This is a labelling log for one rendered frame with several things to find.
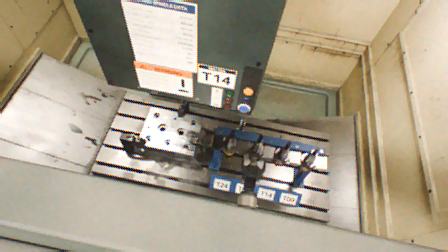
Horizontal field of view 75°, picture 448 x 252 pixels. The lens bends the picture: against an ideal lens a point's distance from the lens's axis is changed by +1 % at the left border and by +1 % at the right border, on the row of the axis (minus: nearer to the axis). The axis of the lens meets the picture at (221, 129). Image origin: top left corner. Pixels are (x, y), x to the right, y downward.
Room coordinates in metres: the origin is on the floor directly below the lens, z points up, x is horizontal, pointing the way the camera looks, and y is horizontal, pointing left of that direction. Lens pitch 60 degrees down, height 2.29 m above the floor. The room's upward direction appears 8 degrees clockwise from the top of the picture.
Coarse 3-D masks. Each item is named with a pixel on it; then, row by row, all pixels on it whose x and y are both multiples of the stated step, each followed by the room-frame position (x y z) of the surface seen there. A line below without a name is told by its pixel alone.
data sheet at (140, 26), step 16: (128, 0) 0.50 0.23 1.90; (144, 0) 0.50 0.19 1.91; (160, 0) 0.50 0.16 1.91; (176, 0) 0.50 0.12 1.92; (128, 16) 0.50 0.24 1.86; (144, 16) 0.50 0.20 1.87; (160, 16) 0.50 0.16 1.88; (176, 16) 0.50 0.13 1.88; (192, 16) 0.49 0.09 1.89; (144, 32) 0.50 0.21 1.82; (160, 32) 0.50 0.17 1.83; (176, 32) 0.50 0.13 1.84; (192, 32) 0.50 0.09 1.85; (144, 48) 0.50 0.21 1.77; (160, 48) 0.50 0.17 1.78; (176, 48) 0.50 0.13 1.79; (192, 48) 0.49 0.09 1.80; (160, 64) 0.50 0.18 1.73; (176, 64) 0.50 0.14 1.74; (192, 64) 0.49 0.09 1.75
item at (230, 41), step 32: (96, 0) 0.51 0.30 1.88; (192, 0) 0.50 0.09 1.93; (224, 0) 0.49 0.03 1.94; (256, 0) 0.49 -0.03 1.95; (96, 32) 0.51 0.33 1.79; (128, 32) 0.51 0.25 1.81; (224, 32) 0.49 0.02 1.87; (256, 32) 0.49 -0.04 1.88; (128, 64) 0.51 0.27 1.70; (224, 64) 0.49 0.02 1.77; (256, 64) 0.48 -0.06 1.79; (192, 96) 0.50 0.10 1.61; (224, 96) 0.49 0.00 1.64; (256, 96) 0.49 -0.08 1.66
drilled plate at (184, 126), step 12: (156, 108) 0.84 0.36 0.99; (156, 120) 0.76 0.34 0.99; (168, 120) 0.78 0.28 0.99; (180, 120) 0.79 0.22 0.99; (192, 120) 0.80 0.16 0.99; (144, 132) 0.68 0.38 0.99; (156, 132) 0.69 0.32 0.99; (168, 132) 0.70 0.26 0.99; (180, 132) 0.73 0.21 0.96; (192, 132) 0.73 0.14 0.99; (156, 144) 0.63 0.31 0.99; (168, 144) 0.65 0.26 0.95; (180, 144) 0.65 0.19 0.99; (192, 144) 0.66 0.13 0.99; (180, 156) 0.60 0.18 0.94; (192, 156) 0.60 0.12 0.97
